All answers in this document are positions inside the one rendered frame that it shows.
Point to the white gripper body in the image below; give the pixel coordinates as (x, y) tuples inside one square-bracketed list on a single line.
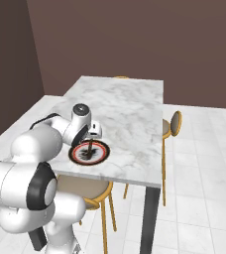
[(95, 135)]

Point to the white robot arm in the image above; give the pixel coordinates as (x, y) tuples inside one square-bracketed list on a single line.
[(22, 185)]

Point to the red rimmed white plate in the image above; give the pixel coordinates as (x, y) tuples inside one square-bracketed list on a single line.
[(101, 152)]

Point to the marble dining table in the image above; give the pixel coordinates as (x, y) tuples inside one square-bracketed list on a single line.
[(128, 115)]

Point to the yellow stool with beige seat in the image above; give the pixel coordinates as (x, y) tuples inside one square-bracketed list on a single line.
[(175, 123), (85, 190), (121, 77)]

